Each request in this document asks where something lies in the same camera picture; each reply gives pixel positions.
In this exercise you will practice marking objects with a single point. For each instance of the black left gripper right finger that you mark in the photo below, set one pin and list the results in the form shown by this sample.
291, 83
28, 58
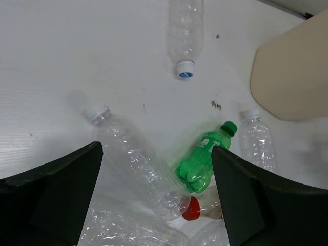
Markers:
262, 208

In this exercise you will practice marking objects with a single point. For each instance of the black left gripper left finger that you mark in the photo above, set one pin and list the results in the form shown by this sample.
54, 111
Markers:
47, 205

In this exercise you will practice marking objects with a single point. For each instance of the small clear bottle white cap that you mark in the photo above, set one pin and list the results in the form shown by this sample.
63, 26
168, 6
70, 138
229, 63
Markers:
257, 142

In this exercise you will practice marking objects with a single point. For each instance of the green plastic soda bottle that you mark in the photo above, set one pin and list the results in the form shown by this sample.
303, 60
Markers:
195, 170

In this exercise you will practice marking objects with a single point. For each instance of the beige plastic bin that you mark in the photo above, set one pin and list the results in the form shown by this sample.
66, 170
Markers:
289, 74

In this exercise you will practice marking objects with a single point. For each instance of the red cap labelled bottle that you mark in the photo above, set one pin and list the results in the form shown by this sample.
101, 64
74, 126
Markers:
205, 204

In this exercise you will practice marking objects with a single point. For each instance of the clear bottle blue-white cap near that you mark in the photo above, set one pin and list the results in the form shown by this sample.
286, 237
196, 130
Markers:
110, 223

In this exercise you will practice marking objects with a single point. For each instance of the clear bottle blue-white cap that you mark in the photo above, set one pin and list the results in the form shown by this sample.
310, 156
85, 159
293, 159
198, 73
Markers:
110, 223
185, 37

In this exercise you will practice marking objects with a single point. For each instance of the clear bottle blue-white cap far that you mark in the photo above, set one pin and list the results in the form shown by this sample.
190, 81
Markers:
185, 37

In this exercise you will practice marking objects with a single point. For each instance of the aluminium frame rail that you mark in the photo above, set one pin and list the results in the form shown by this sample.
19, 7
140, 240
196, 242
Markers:
288, 9

